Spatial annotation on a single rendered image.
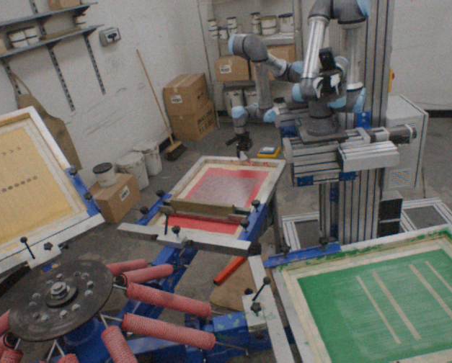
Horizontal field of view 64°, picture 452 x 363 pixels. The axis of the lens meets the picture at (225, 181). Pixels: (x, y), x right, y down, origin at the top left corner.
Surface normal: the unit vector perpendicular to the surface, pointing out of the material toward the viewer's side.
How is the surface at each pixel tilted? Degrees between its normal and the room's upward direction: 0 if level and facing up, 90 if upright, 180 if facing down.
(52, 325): 0
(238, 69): 90
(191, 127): 90
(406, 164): 90
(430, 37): 90
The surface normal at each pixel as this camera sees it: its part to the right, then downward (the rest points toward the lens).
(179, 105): -0.31, 0.53
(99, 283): -0.15, -0.85
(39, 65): 0.91, 0.07
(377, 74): 0.00, 0.51
